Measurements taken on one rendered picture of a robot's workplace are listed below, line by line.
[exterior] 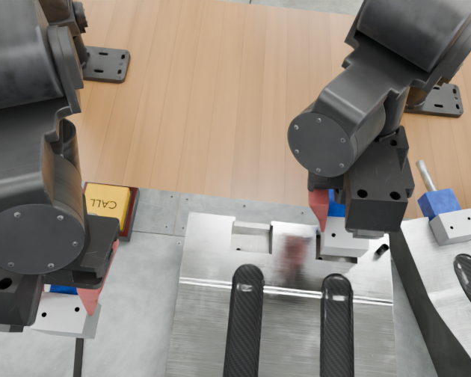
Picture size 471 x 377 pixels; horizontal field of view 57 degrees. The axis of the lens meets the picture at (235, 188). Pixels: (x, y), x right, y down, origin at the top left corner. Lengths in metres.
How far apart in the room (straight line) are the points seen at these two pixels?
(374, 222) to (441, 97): 0.54
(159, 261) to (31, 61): 0.40
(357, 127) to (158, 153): 0.45
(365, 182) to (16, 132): 0.26
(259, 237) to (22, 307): 0.34
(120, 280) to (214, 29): 0.50
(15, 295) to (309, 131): 0.23
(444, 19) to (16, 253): 0.32
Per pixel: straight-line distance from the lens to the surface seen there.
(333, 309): 0.56
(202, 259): 0.54
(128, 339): 0.62
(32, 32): 0.31
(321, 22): 0.94
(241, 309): 0.54
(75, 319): 0.47
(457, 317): 0.64
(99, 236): 0.41
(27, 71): 0.31
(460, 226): 0.66
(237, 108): 0.77
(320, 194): 0.46
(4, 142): 0.31
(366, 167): 0.38
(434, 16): 0.35
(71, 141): 0.35
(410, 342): 0.67
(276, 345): 0.53
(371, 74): 0.36
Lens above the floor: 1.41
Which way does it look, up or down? 63 degrees down
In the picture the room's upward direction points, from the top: 9 degrees clockwise
